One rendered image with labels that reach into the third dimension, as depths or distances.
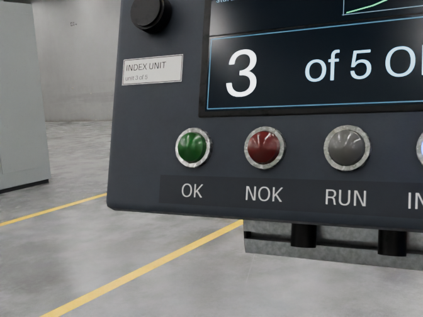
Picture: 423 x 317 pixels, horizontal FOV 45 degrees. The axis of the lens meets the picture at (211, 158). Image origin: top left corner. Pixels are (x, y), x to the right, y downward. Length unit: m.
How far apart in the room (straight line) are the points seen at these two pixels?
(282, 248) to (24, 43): 6.48
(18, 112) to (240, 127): 6.36
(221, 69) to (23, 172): 6.40
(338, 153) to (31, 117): 6.51
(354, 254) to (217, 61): 0.16
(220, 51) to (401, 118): 0.12
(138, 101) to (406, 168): 0.19
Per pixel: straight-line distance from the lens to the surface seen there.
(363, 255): 0.38
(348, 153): 0.29
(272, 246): 0.39
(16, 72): 6.68
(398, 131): 0.30
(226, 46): 0.34
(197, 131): 0.33
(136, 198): 0.36
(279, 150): 0.31
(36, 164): 6.81
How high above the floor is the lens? 1.16
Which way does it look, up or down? 9 degrees down
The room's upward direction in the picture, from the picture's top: 4 degrees counter-clockwise
